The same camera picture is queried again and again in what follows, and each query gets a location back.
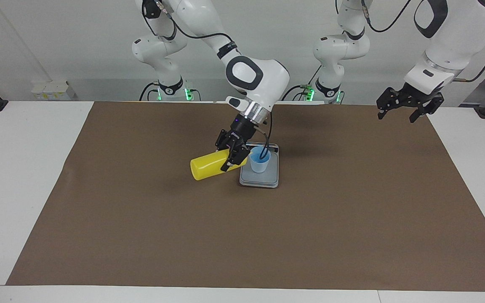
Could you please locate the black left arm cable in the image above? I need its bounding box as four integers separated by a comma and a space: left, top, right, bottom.
362, 0, 485, 82

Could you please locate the black left base cable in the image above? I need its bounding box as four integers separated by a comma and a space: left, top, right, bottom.
282, 65, 323, 101

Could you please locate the black base cable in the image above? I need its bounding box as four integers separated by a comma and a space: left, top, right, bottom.
139, 82, 202, 101
282, 65, 323, 101

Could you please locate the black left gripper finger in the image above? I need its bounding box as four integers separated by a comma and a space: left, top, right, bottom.
376, 88, 399, 120
409, 93, 444, 123

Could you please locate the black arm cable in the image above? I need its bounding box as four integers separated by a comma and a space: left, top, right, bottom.
141, 0, 273, 161
362, 0, 485, 82

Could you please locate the brown table mat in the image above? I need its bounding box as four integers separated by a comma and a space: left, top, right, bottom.
6, 101, 485, 292

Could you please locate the silver digital kitchen scale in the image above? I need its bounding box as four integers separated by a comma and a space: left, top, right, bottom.
239, 142, 280, 188

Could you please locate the yellow squeeze bottle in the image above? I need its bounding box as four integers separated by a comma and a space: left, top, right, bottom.
190, 149, 249, 181

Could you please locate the light blue plastic cup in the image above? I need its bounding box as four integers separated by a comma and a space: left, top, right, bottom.
250, 146, 272, 173

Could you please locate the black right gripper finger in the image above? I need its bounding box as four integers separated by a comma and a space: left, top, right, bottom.
215, 130, 232, 151
221, 145, 250, 172

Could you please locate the black right base cable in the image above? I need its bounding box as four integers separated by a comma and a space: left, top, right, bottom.
139, 82, 202, 101

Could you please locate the white power strip box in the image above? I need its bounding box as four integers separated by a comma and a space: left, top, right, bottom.
31, 80, 71, 101

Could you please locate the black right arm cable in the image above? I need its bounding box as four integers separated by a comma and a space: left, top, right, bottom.
141, 0, 273, 161

